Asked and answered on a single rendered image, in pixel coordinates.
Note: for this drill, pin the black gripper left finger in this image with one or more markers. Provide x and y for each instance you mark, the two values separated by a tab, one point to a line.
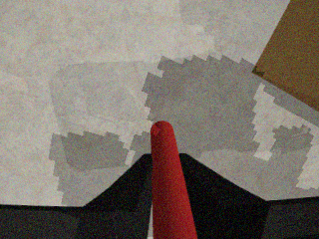
122	211

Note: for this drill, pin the red peg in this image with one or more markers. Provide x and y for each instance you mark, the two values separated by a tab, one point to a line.
172	216

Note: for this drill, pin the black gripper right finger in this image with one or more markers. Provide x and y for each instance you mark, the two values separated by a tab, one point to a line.
222	210

